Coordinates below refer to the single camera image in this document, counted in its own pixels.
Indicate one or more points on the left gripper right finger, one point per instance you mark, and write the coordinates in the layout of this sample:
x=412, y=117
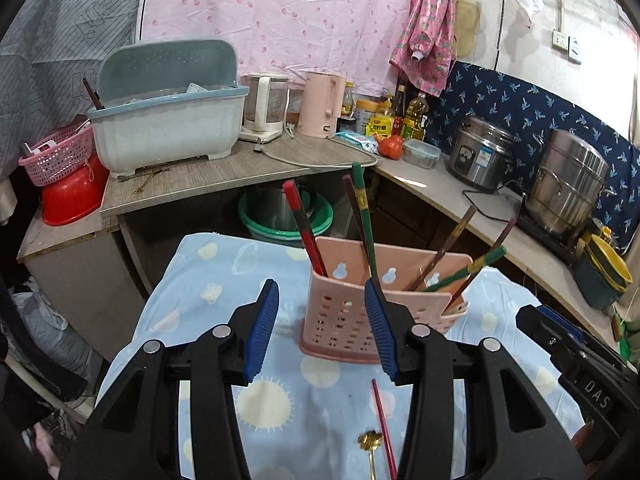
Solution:
x=382, y=329

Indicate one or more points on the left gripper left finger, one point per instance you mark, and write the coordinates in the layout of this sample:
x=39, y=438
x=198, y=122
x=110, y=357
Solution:
x=262, y=316

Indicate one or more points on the dark red chopstick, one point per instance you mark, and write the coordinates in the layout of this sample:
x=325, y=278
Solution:
x=453, y=305

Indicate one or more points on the brown chopstick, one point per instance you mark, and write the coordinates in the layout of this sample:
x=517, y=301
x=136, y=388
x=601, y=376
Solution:
x=446, y=245

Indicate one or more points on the green gold-banded chopstick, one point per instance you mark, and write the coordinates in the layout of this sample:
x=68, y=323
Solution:
x=467, y=267

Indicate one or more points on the dark maroon chopstick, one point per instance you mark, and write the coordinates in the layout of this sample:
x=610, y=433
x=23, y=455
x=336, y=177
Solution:
x=353, y=202

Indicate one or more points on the person's right hand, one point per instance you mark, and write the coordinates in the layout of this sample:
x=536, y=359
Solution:
x=587, y=442

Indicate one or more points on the pink perforated utensil holder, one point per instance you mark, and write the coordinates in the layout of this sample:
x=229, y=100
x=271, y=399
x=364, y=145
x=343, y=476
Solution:
x=344, y=302

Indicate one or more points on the blue polka dot tablecloth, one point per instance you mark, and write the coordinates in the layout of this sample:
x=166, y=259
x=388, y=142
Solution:
x=301, y=417

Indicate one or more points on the stacked yellow teal bowls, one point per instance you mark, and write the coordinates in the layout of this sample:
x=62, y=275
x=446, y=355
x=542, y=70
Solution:
x=601, y=274

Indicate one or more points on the green plastic basin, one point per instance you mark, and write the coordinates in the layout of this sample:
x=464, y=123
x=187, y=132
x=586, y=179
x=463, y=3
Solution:
x=268, y=216

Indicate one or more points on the bright red chopstick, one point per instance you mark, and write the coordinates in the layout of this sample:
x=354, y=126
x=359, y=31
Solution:
x=388, y=447

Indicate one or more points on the gold flower spoon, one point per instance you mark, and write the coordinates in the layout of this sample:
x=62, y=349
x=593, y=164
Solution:
x=370, y=441

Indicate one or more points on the black induction cooktop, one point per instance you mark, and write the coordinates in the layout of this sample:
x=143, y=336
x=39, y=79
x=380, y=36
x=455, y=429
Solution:
x=559, y=246

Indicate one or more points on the clear food container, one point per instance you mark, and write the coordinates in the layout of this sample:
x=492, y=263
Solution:
x=421, y=154

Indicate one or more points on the red tomato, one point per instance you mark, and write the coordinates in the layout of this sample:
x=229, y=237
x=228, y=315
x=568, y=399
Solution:
x=391, y=147

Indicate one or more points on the silver rice cooker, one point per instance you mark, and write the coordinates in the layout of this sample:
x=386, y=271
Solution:
x=482, y=154

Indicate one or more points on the cooking oil bottle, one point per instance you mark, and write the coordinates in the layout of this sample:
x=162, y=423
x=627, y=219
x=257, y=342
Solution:
x=414, y=124

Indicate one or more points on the yellow seasoning packet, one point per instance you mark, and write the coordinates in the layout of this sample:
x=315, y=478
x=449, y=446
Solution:
x=380, y=127

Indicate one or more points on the stainless steel steamer pot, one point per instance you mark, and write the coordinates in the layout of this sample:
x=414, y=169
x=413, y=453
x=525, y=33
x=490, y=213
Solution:
x=570, y=178

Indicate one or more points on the red plastic basin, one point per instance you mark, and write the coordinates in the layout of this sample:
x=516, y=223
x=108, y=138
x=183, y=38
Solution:
x=75, y=196

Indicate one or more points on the dark soy sauce bottle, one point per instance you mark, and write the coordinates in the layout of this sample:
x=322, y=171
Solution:
x=399, y=107

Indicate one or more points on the pink electric kettle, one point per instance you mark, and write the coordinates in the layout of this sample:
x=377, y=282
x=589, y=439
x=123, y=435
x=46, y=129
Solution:
x=321, y=105

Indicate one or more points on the teal white dish rack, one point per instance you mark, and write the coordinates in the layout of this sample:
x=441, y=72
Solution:
x=166, y=101

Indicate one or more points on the navy floral backsplash cloth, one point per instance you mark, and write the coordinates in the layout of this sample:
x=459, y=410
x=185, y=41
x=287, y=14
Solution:
x=530, y=113

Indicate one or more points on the pink plastic basket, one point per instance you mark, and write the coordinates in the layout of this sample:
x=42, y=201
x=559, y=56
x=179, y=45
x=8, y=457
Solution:
x=57, y=156

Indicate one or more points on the pink floral apron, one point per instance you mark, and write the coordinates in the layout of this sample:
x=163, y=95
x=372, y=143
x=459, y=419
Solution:
x=426, y=48

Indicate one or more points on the pink dotted curtain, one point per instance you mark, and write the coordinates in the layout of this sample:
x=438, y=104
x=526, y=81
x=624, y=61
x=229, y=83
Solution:
x=352, y=38

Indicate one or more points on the grey striped curtain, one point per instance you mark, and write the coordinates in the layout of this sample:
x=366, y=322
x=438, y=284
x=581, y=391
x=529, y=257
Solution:
x=50, y=49

